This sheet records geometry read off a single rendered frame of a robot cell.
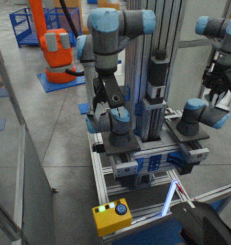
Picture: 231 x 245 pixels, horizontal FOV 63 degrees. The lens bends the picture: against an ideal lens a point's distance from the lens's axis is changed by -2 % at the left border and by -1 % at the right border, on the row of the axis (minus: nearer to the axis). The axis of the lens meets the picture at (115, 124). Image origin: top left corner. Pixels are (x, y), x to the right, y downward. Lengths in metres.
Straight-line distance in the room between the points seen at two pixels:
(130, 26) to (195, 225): 0.74
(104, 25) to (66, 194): 1.96
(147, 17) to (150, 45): 0.48
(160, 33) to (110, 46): 0.62
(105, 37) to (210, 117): 0.89
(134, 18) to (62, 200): 1.94
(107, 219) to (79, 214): 1.24
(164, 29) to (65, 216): 1.85
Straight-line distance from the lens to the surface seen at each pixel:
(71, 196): 2.25
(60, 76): 4.21
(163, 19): 1.14
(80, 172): 2.41
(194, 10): 2.36
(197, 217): 0.86
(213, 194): 1.35
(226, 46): 0.85
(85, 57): 1.01
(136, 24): 0.67
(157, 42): 1.16
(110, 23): 0.55
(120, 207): 0.93
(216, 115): 1.26
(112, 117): 1.09
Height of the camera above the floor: 1.91
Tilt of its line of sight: 39 degrees down
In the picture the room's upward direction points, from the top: straight up
